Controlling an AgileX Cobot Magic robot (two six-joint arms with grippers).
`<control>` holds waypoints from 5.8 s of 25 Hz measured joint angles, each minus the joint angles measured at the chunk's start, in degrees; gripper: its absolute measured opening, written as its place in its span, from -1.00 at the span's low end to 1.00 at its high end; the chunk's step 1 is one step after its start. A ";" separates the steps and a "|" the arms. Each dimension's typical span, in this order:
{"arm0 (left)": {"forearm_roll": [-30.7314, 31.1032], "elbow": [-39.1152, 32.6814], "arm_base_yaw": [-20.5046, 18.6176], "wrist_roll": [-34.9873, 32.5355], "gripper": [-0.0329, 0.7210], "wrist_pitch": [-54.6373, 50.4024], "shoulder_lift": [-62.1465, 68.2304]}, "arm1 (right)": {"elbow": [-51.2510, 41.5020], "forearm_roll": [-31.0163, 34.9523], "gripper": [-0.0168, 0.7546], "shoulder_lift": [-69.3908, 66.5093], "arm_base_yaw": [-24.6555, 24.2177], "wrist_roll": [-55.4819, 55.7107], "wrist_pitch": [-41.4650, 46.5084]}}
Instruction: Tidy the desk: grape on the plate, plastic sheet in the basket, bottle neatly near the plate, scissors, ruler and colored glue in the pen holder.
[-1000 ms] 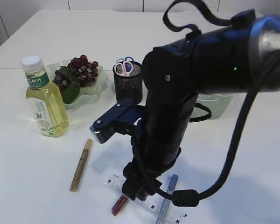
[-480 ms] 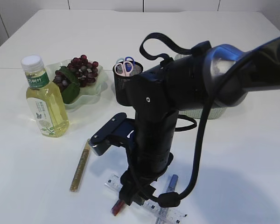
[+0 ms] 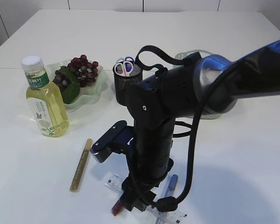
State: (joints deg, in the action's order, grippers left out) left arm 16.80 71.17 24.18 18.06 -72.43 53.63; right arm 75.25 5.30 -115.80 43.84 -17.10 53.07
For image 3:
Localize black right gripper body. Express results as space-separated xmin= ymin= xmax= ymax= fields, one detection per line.
xmin=121 ymin=158 xmax=174 ymax=211

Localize clear plastic ruler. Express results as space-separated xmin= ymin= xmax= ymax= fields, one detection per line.
xmin=105 ymin=174 xmax=187 ymax=224

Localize pink scissors purple sheath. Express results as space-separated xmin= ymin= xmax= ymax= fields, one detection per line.
xmin=114 ymin=62 xmax=127 ymax=77

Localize blue scissors with sheath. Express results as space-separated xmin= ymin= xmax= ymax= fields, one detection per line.
xmin=116 ymin=56 xmax=135 ymax=77

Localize yellow tea bottle green label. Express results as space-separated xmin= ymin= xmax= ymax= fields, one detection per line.
xmin=21 ymin=55 xmax=69 ymax=138

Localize purple artificial grape bunch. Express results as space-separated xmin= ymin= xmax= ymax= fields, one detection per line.
xmin=53 ymin=55 xmax=99 ymax=104

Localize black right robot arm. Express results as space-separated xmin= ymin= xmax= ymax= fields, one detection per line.
xmin=126 ymin=40 xmax=280 ymax=212

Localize red glitter pen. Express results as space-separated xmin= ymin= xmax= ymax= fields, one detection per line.
xmin=111 ymin=197 xmax=125 ymax=217

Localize blue glitter pen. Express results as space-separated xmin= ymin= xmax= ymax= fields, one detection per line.
xmin=155 ymin=175 xmax=178 ymax=224

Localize gold glitter pen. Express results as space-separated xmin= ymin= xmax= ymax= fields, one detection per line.
xmin=70 ymin=139 xmax=92 ymax=192

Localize pale green wavy glass plate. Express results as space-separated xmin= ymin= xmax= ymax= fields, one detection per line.
xmin=45 ymin=59 xmax=108 ymax=110

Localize black mesh pen holder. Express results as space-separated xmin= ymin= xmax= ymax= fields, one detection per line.
xmin=112 ymin=65 xmax=143 ymax=106

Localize green plastic woven basket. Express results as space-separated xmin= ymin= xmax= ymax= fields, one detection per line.
xmin=175 ymin=49 xmax=222 ymax=120

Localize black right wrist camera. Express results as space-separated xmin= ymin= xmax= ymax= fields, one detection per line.
xmin=90 ymin=120 xmax=134 ymax=163

